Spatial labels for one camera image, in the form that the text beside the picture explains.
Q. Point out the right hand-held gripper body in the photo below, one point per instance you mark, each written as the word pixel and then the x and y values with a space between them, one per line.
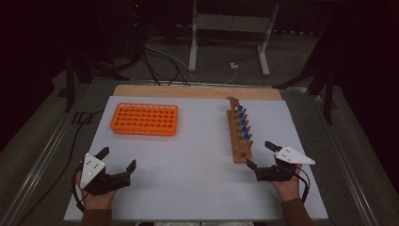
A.
pixel 276 174

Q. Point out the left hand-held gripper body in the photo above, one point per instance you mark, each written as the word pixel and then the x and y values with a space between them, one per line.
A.
pixel 94 175

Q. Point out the wooden test tube rack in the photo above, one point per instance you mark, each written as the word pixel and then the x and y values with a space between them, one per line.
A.
pixel 240 157

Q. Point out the blue capped test tube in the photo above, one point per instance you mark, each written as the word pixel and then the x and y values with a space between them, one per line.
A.
pixel 243 122
pixel 240 108
pixel 247 136
pixel 244 128
pixel 241 115

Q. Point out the orange test tube rack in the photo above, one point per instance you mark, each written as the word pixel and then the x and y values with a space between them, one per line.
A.
pixel 142 132

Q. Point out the person's right hand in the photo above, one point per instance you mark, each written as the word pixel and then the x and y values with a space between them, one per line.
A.
pixel 288 190

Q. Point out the person's left hand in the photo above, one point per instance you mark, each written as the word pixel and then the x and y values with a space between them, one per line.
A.
pixel 97 201

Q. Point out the white table mat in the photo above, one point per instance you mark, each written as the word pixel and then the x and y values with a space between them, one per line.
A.
pixel 194 175

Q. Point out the black tripod stand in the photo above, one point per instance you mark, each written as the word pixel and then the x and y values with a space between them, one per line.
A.
pixel 328 100
pixel 69 84

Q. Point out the white plug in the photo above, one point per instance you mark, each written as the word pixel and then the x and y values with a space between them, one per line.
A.
pixel 234 66

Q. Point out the grey metal stand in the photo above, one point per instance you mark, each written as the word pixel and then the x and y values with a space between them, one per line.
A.
pixel 230 22

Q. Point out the dark equipment tower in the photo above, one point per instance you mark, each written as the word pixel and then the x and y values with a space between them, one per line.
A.
pixel 136 25

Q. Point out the black floor bracket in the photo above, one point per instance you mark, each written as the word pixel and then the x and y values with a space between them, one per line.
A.
pixel 83 118

